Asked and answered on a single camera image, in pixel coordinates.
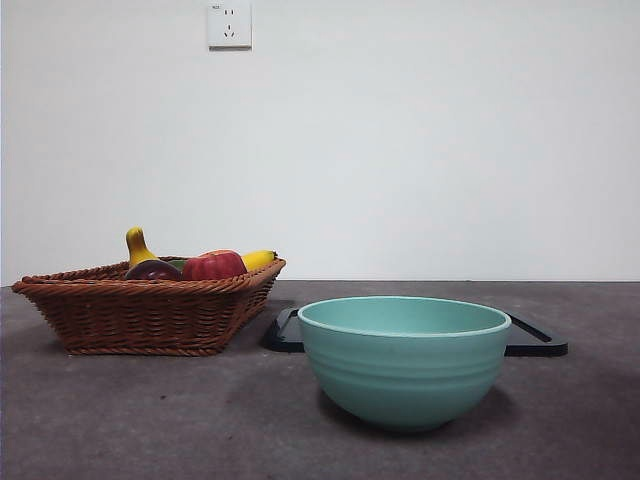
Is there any teal ribbed bowl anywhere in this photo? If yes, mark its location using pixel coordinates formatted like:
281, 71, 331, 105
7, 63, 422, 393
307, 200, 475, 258
297, 295, 513, 433

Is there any dark red plum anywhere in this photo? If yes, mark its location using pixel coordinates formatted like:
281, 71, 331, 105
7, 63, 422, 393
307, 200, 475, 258
123, 259, 184, 282

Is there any straight yellow banana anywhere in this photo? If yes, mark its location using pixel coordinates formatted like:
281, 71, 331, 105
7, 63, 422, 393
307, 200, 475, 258
240, 249, 278, 272

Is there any red apple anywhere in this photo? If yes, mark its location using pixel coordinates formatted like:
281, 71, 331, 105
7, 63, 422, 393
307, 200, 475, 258
181, 248, 249, 281

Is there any curved yellow banana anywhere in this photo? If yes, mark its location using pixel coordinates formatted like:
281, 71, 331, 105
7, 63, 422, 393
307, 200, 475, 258
124, 225, 161, 269

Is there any brown wicker basket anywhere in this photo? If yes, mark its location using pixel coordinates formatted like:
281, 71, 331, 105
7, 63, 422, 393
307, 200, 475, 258
10, 257, 287, 357

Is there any dark rectangular tray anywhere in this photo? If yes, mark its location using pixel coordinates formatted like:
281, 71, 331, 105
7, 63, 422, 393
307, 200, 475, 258
263, 306, 570, 357

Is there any white wall socket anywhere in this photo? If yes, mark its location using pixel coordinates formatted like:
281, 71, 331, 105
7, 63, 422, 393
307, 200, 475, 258
208, 1, 253, 50

